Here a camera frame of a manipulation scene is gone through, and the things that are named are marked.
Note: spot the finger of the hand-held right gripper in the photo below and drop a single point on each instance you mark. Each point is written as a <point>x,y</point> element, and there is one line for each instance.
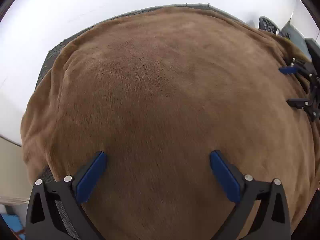
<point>298,103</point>
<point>287,70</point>

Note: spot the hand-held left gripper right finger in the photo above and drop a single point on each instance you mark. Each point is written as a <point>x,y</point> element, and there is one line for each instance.
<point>225,177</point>

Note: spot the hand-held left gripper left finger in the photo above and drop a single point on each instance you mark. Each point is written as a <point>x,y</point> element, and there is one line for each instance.
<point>91,177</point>

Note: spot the brown fleece cloth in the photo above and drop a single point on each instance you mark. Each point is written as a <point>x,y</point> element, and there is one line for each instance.
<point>162,92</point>

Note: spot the black mesh metal chair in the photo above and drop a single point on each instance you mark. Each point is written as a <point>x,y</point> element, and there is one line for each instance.
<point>267,23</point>

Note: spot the blue foam floor mat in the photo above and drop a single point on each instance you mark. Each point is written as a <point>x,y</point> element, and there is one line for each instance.
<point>12,223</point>

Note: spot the black patterned tablecloth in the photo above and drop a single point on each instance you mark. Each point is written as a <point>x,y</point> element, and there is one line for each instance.
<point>47,65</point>

